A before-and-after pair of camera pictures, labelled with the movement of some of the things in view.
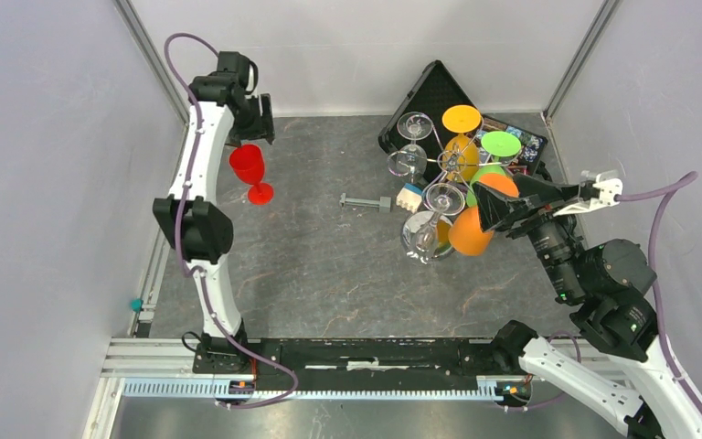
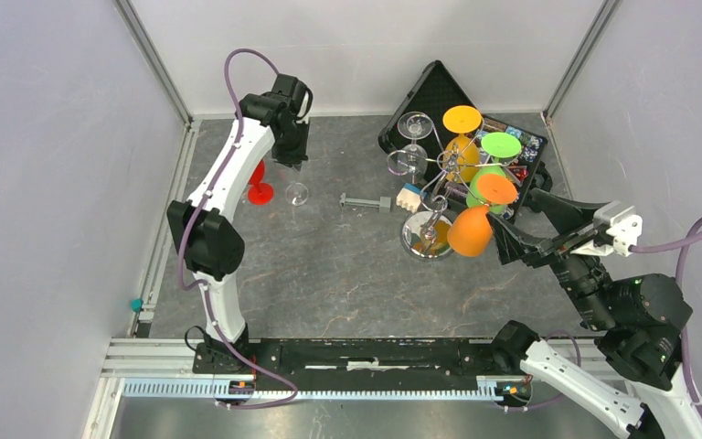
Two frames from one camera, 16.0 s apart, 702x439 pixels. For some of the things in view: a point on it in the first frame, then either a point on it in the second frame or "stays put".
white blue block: (409, 197) stays put
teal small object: (136, 305) stays put
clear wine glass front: (426, 233) → (296, 194)
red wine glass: (248, 163) stays put
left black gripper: (261, 126) → (298, 155)
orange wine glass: (465, 234) stays put
